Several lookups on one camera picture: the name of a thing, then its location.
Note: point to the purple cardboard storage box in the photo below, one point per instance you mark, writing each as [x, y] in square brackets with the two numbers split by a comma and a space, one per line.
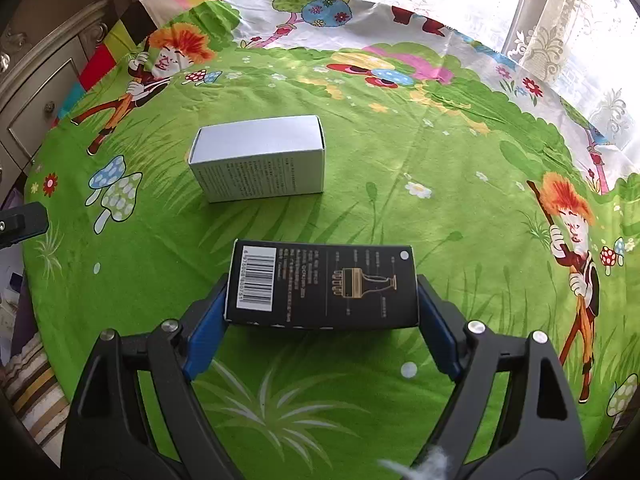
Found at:
[27, 315]

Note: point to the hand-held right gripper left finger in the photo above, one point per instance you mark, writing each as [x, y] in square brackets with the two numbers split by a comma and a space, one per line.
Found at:
[205, 340]

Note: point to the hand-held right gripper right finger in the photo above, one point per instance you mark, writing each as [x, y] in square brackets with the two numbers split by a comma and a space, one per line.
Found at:
[440, 335]

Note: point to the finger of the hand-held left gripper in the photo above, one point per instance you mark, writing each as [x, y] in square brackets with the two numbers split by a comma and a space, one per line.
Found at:
[25, 222]

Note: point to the cream carved dresser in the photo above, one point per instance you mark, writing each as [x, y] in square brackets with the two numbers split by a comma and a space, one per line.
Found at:
[45, 85]

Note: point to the white lace curtain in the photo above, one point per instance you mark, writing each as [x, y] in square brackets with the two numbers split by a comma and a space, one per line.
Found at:
[565, 25]

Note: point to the black barcode box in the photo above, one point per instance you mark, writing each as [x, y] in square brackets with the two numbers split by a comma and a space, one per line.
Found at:
[310, 285]

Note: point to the white box dark side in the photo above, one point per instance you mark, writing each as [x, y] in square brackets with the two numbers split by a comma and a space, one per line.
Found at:
[260, 160]

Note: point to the green cartoon printed blanket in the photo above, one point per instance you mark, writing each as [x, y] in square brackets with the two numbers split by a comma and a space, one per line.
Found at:
[400, 185]

